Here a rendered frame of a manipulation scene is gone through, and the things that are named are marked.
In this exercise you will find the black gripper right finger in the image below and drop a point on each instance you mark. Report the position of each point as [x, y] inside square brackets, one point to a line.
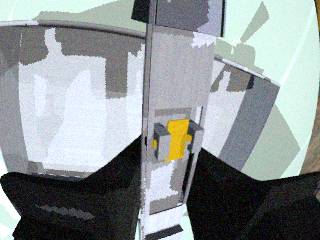
[225, 204]

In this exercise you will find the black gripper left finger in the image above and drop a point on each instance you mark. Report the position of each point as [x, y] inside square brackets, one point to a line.
[107, 202]

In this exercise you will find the grey rectangular tray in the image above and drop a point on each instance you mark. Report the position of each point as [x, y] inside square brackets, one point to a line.
[71, 94]

